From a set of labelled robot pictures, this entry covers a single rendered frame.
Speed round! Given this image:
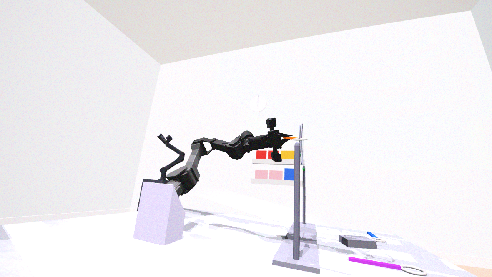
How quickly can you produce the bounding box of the white loop with blue handle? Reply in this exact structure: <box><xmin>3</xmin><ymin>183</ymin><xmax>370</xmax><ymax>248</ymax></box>
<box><xmin>367</xmin><ymin>232</ymin><xmax>386</xmax><ymax>242</ymax></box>

